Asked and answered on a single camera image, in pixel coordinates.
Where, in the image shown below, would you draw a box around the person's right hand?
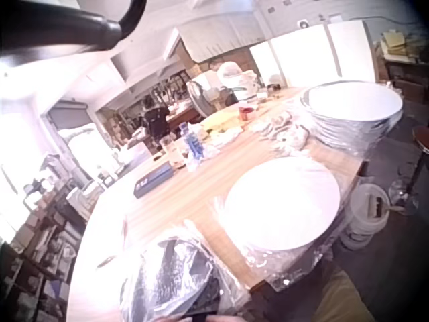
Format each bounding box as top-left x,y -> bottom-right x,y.
205,313 -> 243,322

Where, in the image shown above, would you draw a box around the plastic-wrapped dark plate stack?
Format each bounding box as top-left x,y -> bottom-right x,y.
119,230 -> 251,322

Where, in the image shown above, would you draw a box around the person's legs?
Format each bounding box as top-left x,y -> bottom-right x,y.
314,266 -> 375,322

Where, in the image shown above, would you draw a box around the plastic-wrapped white plate stack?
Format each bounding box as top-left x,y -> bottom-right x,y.
214,156 -> 346,279

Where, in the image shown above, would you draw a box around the blue flat box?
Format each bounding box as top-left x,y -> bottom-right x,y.
133,163 -> 176,199

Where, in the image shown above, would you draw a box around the cluttered storage shelf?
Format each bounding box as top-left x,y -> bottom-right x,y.
0,152 -> 105,322

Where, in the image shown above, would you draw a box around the clear glass jar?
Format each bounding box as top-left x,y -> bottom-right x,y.
160,135 -> 186,168

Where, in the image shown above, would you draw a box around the blue-label water bottle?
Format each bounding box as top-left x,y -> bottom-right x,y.
179,121 -> 206,172

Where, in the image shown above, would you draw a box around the white plastic bucket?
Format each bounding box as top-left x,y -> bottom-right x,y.
337,182 -> 392,251

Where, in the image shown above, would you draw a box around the crumpled plastic wrap heap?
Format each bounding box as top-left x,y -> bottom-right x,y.
255,109 -> 318,158

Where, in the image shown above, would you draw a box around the yellow cloth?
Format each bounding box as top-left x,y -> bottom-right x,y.
200,109 -> 244,133

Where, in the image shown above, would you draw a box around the red cup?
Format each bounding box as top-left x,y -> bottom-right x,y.
237,105 -> 258,122

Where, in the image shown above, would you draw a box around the grey table fan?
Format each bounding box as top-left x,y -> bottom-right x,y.
185,80 -> 216,119

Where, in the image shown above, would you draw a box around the white plastic bag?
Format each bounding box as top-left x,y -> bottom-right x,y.
216,61 -> 261,102

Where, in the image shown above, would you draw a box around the plastic-wrapped white bowl stack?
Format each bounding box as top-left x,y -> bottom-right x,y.
300,80 -> 404,157

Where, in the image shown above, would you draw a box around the white panels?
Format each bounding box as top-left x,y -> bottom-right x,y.
249,19 -> 380,89

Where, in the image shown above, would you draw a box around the black head rig part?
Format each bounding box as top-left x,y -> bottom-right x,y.
0,0 -> 148,61

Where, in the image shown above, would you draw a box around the table with yellow cartons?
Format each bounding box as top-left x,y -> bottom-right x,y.
379,28 -> 429,105

